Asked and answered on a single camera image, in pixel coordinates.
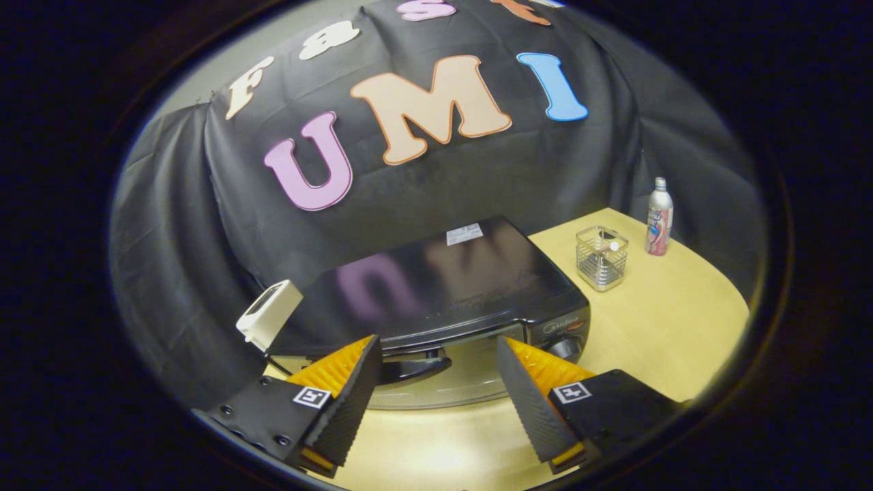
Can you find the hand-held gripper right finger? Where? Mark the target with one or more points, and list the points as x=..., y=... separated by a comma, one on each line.
x=528, y=402

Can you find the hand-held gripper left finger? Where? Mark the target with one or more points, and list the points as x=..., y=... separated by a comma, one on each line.
x=351, y=402

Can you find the black toaster oven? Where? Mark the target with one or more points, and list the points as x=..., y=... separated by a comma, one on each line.
x=464, y=279

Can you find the small white toaster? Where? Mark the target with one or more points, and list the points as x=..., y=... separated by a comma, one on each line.
x=269, y=315

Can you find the clear glass jar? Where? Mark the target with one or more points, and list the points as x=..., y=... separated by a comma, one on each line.
x=601, y=262

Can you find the pink white spray bottle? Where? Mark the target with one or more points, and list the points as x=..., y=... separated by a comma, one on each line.
x=659, y=221

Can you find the black backdrop cloth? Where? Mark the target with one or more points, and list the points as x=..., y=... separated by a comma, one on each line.
x=545, y=170

